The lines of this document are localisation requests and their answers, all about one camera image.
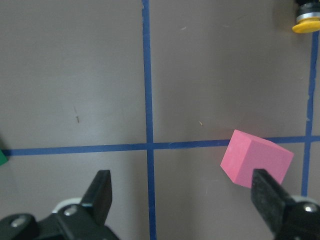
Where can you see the pink foam cube centre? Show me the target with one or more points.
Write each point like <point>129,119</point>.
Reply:
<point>246,152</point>

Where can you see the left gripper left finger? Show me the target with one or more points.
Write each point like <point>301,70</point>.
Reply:
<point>97,200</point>

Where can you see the yellow push button switch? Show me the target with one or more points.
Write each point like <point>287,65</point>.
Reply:
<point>307,16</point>

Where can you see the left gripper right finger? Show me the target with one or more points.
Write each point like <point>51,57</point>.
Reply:
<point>270,199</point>

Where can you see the green foam cube centre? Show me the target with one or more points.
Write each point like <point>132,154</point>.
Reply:
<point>3,158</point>

